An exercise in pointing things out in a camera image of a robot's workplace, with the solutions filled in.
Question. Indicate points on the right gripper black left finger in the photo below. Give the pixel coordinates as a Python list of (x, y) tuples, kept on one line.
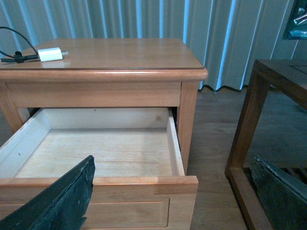
[(61, 206)]

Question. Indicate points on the wooden drawer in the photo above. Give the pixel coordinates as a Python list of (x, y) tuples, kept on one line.
[(139, 180)]

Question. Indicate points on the dark framed picture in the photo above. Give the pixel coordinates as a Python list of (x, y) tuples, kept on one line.
[(296, 27)]

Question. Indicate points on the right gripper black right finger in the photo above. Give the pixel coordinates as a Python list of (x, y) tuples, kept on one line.
[(283, 197)]

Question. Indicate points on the white charger adapter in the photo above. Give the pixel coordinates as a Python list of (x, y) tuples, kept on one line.
[(51, 54)]

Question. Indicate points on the light wooden nightstand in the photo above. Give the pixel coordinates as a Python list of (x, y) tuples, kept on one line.
[(107, 73)]

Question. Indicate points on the pale pleated curtain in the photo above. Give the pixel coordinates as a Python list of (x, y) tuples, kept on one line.
[(226, 36)]

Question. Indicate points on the dark wooden side table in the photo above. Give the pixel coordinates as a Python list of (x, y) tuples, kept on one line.
[(290, 77)]

